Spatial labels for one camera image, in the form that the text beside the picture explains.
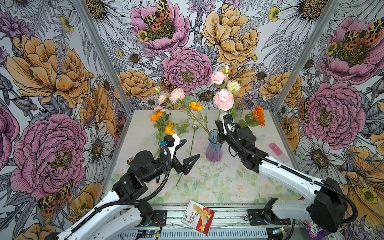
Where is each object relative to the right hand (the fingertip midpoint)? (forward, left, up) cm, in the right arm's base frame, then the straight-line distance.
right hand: (216, 125), depth 75 cm
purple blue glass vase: (-1, -1, -23) cm, 23 cm away
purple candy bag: (-42, -42, -27) cm, 65 cm away
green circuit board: (-40, +34, -29) cm, 60 cm away
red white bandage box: (-35, +10, -26) cm, 45 cm away
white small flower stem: (+21, +11, -26) cm, 35 cm away
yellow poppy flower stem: (+5, +10, +5) cm, 13 cm away
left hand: (-17, +12, +3) cm, 21 cm away
